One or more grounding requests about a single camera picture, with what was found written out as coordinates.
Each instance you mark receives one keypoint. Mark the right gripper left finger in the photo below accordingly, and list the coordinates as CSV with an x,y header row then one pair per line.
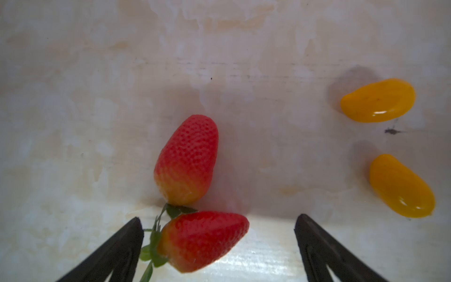
x,y
116,258

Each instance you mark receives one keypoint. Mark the strawberry far left top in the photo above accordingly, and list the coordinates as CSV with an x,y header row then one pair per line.
x,y
184,169

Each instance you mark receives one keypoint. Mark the strawberry beside grapes left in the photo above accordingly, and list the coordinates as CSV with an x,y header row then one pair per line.
x,y
192,239

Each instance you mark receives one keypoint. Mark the yellow kumquat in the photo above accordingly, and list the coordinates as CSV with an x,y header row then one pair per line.
x,y
379,102
400,188

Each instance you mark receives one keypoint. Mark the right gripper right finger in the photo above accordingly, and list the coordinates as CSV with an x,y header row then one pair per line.
x,y
322,253

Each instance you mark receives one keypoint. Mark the yellow kumquat near top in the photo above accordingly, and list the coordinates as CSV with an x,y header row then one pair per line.
x,y
400,188

